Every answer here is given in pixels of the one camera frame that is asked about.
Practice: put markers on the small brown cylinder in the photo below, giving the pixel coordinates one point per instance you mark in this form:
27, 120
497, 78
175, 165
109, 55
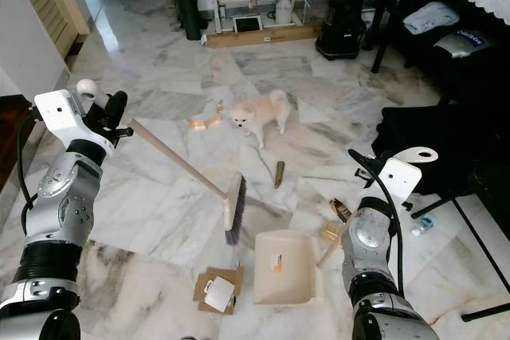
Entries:
279, 174

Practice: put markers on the black stand legs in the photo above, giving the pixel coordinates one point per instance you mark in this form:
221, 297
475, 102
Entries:
478, 232

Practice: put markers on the silver and black bag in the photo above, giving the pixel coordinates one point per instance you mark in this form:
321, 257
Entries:
462, 43

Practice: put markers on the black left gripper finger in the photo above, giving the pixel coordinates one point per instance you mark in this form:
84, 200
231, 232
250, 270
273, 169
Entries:
115, 103

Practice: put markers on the dark brown snack wrapper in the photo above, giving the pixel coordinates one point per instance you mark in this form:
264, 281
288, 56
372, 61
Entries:
340, 210

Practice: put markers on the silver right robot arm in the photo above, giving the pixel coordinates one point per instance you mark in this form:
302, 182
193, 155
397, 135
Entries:
366, 240

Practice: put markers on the brown cardboard piece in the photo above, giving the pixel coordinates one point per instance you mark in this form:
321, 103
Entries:
203, 284

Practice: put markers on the clear bottle with blue cap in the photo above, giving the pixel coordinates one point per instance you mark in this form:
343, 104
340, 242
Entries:
422, 226

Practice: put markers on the black table frame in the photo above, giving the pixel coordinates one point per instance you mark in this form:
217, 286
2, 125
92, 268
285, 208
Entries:
384, 25

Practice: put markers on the white framed tablet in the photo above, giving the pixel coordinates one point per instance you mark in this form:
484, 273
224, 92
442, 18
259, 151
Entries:
247, 24

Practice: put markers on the gold foil wrapper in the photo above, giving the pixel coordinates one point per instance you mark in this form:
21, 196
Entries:
331, 231

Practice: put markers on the orange tan scrap pieces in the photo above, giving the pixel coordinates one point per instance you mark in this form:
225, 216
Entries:
205, 121

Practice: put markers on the black vacuum cleaner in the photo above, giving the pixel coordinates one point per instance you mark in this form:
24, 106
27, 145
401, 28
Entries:
340, 29

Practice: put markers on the white folded cloth bundle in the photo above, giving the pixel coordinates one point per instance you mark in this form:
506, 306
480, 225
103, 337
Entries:
432, 17

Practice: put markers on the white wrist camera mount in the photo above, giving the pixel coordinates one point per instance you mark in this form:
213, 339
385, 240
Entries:
64, 113
400, 177

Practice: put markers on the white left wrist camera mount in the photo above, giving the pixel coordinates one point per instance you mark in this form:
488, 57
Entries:
64, 113

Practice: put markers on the beige broom with dark bristles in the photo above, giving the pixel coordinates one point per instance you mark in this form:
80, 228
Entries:
235, 209

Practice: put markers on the white plastic jug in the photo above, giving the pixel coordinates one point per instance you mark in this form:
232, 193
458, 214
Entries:
284, 11

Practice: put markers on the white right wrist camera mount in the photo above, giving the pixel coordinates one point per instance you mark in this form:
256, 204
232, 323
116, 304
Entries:
400, 177

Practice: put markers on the long flat cardboard box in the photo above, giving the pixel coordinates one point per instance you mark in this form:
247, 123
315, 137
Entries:
263, 36

